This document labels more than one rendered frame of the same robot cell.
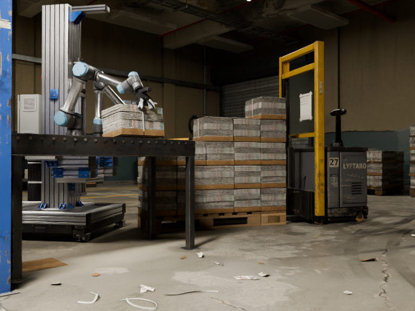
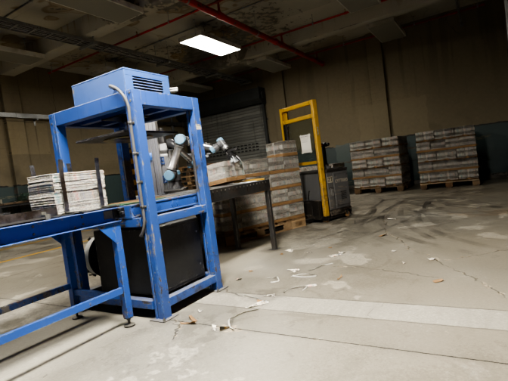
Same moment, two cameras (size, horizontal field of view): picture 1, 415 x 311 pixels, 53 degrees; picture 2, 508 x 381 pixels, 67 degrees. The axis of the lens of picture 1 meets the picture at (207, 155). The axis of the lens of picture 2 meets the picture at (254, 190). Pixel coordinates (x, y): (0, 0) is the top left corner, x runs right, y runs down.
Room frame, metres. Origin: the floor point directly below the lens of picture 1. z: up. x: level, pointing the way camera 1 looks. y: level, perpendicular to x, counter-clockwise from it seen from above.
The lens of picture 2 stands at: (-1.01, 1.51, 0.92)
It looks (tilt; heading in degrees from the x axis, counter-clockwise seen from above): 3 degrees down; 344
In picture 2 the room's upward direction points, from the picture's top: 7 degrees counter-clockwise
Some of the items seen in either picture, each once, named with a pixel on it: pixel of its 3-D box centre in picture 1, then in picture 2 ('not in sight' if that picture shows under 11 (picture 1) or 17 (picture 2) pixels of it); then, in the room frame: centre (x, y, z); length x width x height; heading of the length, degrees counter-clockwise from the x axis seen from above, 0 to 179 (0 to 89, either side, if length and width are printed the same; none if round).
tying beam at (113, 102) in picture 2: not in sight; (125, 113); (2.19, 1.53, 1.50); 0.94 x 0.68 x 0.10; 42
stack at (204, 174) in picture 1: (199, 184); (249, 207); (4.15, 0.08, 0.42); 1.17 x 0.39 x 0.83; 111
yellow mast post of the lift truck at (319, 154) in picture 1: (318, 128); (318, 158); (4.25, -1.12, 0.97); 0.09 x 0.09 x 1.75; 21
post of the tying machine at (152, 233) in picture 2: not in sight; (148, 205); (1.67, 1.46, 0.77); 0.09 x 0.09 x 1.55; 42
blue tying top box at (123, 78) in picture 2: not in sight; (122, 93); (2.19, 1.53, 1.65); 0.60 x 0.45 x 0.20; 42
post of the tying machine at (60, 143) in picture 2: not in sight; (70, 212); (2.32, 2.04, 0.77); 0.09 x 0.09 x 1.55; 42
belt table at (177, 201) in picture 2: not in sight; (138, 206); (2.19, 1.53, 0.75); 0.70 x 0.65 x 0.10; 132
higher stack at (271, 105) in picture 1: (264, 160); (285, 184); (4.41, -0.60, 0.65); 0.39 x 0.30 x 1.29; 21
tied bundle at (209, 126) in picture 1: (212, 131); (252, 168); (4.20, -0.05, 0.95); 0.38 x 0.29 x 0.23; 21
